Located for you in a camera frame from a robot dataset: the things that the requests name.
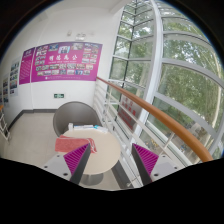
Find white box on table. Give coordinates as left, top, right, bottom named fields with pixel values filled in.
left=68, top=123, right=108, bottom=133

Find white metal railing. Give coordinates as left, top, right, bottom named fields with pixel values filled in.
left=94, top=79, right=186, bottom=188

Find red folded towel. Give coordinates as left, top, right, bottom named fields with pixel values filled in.
left=55, top=135, right=97, bottom=153

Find white photo board poster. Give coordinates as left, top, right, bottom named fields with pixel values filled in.
left=10, top=59, right=20, bottom=96

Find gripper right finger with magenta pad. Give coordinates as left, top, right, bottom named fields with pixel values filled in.
left=131, top=144, right=179, bottom=185

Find narrow magenta wall poster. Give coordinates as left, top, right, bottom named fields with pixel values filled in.
left=19, top=48, right=35, bottom=85

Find large magenta wall poster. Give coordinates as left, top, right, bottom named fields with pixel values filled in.
left=31, top=42, right=102, bottom=82

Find grey tub chair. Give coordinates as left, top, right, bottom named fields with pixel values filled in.
left=53, top=101, right=101, bottom=136

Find white rack at left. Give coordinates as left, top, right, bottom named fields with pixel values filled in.
left=0, top=105, right=11, bottom=142

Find round beige table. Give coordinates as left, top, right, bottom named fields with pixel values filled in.
left=64, top=129, right=121, bottom=186

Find orange wooden handrail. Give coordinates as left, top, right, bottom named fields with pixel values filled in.
left=98, top=77, right=213, bottom=162

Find green exit sign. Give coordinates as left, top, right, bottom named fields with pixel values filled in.
left=54, top=94, right=65, bottom=99

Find red sign on window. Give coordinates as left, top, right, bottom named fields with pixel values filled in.
left=118, top=95, right=139, bottom=131

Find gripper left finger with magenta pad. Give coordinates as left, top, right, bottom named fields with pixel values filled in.
left=43, top=144, right=91, bottom=184

